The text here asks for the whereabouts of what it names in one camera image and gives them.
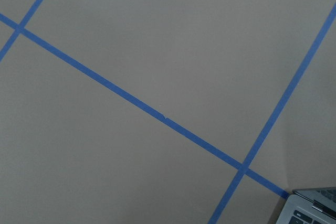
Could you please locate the grey laptop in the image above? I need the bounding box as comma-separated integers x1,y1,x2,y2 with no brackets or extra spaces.
276,187,335,224

